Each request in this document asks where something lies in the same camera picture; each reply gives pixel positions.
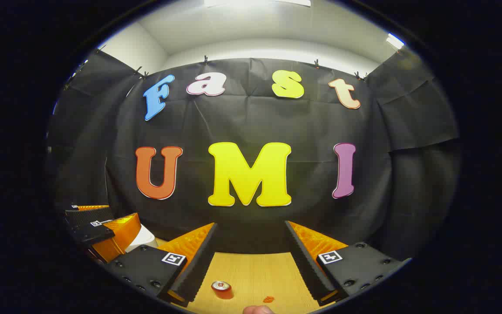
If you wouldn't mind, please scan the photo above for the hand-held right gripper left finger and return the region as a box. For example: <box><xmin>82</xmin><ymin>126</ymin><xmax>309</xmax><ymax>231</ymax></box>
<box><xmin>105</xmin><ymin>222</ymin><xmax>219</xmax><ymax>308</ymax></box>

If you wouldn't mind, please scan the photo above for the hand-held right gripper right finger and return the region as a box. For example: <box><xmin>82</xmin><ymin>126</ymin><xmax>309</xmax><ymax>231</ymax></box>
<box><xmin>284</xmin><ymin>220</ymin><xmax>413</xmax><ymax>306</ymax></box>

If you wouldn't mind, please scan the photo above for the white desktop garbage bin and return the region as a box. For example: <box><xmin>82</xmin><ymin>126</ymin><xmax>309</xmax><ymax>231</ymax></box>
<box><xmin>125</xmin><ymin>225</ymin><xmax>156</xmax><ymax>253</ymax></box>

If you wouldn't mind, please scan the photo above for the red pop can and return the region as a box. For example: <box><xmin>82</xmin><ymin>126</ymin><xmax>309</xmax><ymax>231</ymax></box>
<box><xmin>211</xmin><ymin>280</ymin><xmax>233</xmax><ymax>300</ymax></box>

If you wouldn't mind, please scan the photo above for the wooden desktop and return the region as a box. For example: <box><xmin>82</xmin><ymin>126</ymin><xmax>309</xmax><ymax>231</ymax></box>
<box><xmin>153</xmin><ymin>238</ymin><xmax>334</xmax><ymax>314</ymax></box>

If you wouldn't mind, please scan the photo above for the black backdrop cloth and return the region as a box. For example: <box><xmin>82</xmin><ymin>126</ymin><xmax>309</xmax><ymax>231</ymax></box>
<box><xmin>46</xmin><ymin>48</ymin><xmax>461</xmax><ymax>262</ymax></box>

